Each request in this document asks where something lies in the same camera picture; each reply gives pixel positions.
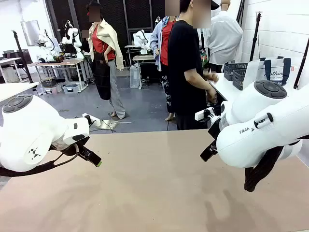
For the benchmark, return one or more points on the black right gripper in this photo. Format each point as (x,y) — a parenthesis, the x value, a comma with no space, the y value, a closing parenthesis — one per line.
(215,129)

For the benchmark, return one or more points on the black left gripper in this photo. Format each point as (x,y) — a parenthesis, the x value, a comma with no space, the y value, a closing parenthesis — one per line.
(72,149)

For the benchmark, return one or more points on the grey plastic lattice basket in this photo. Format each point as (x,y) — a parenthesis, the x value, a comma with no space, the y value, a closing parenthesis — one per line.
(233,70)
(241,78)

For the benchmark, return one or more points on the person's right forearm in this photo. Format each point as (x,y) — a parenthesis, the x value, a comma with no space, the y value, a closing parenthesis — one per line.
(196,81)

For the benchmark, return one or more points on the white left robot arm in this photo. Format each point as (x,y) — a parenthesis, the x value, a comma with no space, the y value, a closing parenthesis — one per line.
(29,125)

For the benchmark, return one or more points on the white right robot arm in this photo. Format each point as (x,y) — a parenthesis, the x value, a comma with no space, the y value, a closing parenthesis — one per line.
(256,120)

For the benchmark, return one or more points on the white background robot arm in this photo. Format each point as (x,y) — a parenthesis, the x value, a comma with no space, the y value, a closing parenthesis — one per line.
(72,38)
(142,41)

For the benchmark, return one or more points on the person's right hand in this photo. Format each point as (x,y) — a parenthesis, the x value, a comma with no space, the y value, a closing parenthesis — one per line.
(211,95)

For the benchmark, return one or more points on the person's left hand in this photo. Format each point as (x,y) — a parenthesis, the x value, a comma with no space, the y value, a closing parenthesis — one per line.
(212,77)

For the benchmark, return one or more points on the shiny metal floor piece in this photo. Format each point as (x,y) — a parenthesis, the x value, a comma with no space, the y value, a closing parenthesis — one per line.
(111,123)

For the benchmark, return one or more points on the clear plastic storage bin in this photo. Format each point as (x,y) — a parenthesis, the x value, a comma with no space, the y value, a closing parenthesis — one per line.
(71,88)

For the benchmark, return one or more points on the person in black t-shirt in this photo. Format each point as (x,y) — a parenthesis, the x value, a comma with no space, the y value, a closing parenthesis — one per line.
(183,72)

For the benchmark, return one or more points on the tall clear plastic container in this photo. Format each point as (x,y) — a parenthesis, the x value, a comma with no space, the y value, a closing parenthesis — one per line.
(135,76)

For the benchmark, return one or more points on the wooden top workbench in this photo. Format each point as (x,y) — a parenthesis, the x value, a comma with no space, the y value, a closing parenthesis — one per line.
(58,63)

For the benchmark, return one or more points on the white desk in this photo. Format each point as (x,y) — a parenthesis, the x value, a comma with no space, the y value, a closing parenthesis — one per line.
(14,89)

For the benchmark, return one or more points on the mannequin with cream jacket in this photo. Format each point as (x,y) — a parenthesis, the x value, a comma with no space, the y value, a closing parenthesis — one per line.
(103,48)

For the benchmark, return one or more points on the seated background person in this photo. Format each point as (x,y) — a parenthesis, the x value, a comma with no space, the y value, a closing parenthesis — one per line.
(85,42)

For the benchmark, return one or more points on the mannequin with blue shirt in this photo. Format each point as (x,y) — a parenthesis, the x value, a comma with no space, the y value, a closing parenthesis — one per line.
(160,43)

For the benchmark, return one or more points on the black tripod stand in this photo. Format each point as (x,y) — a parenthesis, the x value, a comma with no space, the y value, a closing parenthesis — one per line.
(23,58)

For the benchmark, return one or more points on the black tripod with white top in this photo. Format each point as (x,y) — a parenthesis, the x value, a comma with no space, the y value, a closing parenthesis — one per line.
(256,36)

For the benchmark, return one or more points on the black slanted pole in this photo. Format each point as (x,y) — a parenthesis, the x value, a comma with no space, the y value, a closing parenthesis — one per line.
(301,65)

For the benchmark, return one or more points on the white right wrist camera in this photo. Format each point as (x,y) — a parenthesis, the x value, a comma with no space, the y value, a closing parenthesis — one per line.
(202,115)

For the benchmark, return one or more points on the grey framed wall panel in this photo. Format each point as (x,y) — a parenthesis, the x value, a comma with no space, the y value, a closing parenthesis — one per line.
(30,32)

